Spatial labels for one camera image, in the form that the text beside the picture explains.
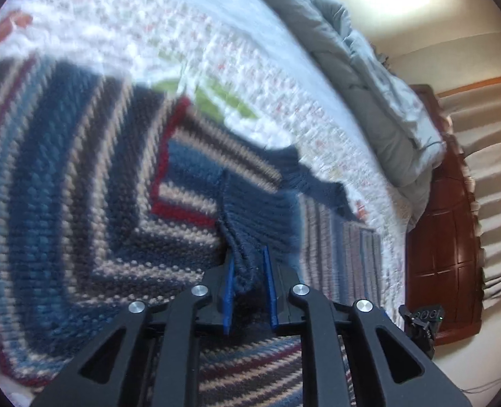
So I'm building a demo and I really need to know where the beige pleated wall curtain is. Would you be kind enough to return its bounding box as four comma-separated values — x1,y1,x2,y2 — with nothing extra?
442,84,501,309

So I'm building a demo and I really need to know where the dark wooden headboard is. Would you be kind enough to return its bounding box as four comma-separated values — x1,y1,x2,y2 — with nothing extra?
406,84,484,346

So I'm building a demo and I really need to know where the blue striped knit sweater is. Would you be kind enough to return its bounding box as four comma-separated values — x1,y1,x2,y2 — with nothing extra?
0,57,381,406

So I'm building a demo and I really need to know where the grey-blue rumpled duvet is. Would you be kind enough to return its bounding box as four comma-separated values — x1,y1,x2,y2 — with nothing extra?
263,0,445,227

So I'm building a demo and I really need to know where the floral quilted bedspread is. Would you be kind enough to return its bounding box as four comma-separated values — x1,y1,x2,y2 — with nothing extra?
0,0,410,317

